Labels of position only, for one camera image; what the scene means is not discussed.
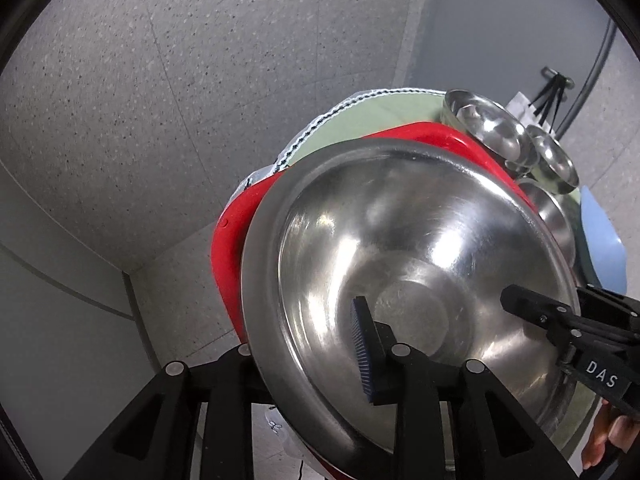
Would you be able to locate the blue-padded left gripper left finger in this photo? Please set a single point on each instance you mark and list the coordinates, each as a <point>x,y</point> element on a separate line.
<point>154,436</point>

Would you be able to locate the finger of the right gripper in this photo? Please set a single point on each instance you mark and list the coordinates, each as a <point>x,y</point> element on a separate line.
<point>550,315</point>

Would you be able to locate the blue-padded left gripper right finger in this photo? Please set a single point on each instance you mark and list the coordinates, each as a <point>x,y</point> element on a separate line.
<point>451,421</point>

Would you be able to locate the light blue square plate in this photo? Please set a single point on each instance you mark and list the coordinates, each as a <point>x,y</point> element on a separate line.
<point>606,250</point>

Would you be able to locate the small steel bowl front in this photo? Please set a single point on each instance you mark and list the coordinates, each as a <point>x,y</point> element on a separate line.
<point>553,216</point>

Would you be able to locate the large steel mixing bowl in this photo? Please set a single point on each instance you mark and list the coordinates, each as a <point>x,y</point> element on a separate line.
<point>415,289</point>

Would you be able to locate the person's right hand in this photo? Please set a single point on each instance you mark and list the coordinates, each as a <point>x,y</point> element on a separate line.
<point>608,427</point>

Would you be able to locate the red plastic square basin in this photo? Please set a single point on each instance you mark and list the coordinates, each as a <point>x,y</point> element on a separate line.
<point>352,219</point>

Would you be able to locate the white tote bag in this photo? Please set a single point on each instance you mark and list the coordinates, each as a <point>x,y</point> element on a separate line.
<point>542,110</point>

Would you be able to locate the round table green tablecloth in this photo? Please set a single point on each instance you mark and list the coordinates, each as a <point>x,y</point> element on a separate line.
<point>350,120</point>

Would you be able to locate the grey door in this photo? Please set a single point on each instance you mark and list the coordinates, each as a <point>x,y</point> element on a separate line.
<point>499,48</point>

